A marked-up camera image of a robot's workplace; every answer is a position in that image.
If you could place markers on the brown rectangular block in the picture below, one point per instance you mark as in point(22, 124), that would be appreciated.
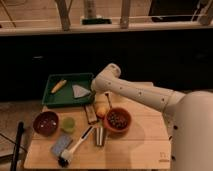
point(91, 115)

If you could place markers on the green small cup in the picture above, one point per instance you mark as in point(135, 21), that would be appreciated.
point(68, 125)

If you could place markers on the white dish brush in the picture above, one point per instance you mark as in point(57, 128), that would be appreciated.
point(66, 156)

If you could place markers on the green plastic tray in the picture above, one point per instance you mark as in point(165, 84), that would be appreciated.
point(64, 96)

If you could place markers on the blue sponge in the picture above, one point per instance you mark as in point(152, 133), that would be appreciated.
point(61, 144)

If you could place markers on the metal fork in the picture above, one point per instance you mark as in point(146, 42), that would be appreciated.
point(108, 99)

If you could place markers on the yellow lemon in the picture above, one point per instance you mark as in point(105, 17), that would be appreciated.
point(101, 111)

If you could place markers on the black pole stand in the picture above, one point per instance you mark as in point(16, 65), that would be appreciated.
point(15, 156)

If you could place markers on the dark red bowl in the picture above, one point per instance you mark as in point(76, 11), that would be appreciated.
point(46, 123)

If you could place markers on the orange bowl with berries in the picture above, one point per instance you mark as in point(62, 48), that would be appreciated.
point(117, 120)

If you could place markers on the yellow corn cob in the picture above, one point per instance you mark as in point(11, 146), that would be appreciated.
point(59, 85)

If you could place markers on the metal cup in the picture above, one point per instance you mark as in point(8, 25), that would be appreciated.
point(99, 136)

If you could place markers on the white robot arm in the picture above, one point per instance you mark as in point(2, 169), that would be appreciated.
point(192, 135)

